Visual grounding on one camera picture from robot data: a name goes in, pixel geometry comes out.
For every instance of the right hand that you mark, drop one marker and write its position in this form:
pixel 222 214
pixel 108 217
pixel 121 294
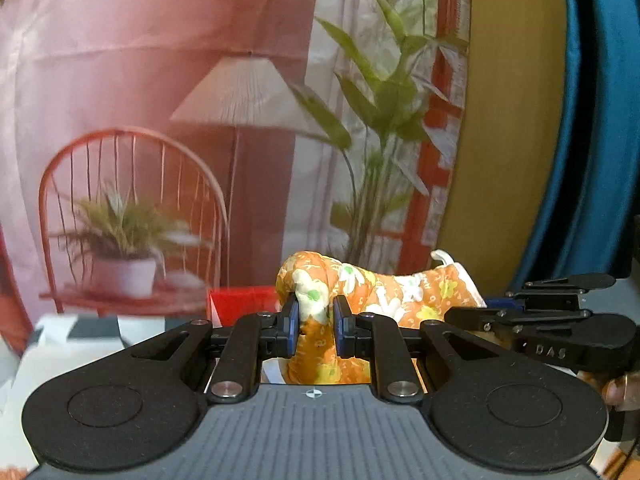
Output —
pixel 623 393

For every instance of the red cardboard box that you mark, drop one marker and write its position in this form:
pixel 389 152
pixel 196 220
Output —
pixel 227 305

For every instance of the printed living room backdrop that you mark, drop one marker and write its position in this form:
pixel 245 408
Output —
pixel 69 67

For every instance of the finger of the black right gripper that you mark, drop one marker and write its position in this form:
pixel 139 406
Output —
pixel 485 319
pixel 566 290

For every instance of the orange floral oven mitt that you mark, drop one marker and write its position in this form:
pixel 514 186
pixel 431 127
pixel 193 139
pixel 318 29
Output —
pixel 316 280

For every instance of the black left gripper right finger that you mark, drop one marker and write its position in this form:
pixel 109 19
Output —
pixel 352 332

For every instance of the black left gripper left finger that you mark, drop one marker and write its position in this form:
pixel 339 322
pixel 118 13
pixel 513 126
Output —
pixel 280 330

